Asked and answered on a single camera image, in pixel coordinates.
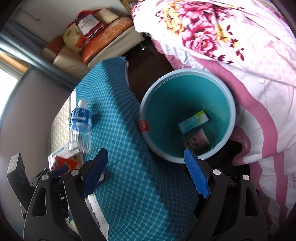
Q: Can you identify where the red Hennessy bag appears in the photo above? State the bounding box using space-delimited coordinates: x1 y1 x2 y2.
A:
75 11 104 40

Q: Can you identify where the patterned bed mattress cover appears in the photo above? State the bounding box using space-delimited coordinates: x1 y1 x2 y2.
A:
76 57 198 240

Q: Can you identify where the grey window curtain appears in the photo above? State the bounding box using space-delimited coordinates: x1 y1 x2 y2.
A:
1 20 81 90

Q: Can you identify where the floral pink quilt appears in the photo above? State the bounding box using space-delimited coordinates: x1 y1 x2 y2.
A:
132 1 295 234

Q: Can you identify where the orange Ovaltine snack packet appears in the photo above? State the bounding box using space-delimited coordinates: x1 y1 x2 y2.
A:
51 156 78 172

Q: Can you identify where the orange seat cushion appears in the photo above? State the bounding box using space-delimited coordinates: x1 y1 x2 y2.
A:
81 16 133 64

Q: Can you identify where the white medicine box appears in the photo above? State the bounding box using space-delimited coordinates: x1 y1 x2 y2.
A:
48 144 76 171

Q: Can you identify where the light blue carton box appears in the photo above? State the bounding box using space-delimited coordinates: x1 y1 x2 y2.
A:
178 110 209 134

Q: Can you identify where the cream cartoon pillow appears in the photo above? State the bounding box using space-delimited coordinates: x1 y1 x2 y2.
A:
63 23 85 54

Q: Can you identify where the clear plastic water bottle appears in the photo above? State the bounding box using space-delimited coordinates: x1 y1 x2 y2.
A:
68 99 92 154

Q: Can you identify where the teal round trash bin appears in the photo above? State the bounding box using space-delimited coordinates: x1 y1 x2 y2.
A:
139 68 236 164

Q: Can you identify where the cream sofa chair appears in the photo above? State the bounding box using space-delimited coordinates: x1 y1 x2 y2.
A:
40 6 145 79

